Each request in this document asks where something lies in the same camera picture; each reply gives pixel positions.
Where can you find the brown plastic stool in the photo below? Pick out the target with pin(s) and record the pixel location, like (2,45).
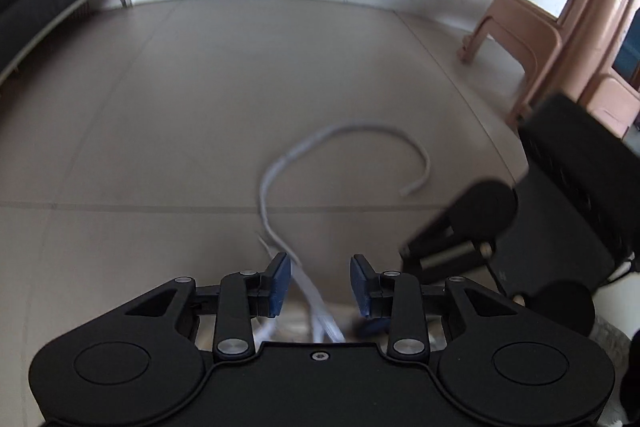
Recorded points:
(575,37)

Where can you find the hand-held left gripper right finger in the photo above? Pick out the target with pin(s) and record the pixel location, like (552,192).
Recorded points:
(360,287)

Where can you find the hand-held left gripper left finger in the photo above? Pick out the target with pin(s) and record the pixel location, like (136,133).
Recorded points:
(280,287)

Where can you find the white shoelace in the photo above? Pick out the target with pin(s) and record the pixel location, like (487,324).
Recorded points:
(370,126)

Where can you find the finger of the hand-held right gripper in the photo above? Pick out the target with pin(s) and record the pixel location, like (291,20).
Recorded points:
(430,237)

